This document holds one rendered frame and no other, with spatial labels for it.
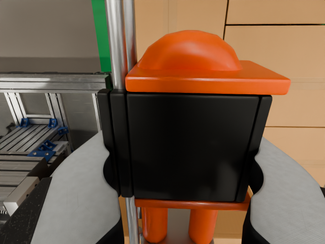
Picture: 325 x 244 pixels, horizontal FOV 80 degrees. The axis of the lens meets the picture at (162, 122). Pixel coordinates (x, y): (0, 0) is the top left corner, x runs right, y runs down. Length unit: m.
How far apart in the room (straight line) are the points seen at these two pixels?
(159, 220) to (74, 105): 1.20
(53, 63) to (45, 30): 0.20
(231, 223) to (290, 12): 0.70
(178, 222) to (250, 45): 0.72
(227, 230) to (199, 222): 0.30
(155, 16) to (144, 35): 0.07
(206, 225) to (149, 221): 0.04
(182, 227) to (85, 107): 1.16
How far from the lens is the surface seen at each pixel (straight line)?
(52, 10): 1.49
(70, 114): 1.36
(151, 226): 0.17
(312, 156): 1.16
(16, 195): 0.63
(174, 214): 0.21
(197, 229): 0.18
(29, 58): 1.62
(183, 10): 0.77
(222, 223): 0.47
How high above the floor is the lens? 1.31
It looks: 64 degrees down
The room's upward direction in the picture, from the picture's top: 176 degrees counter-clockwise
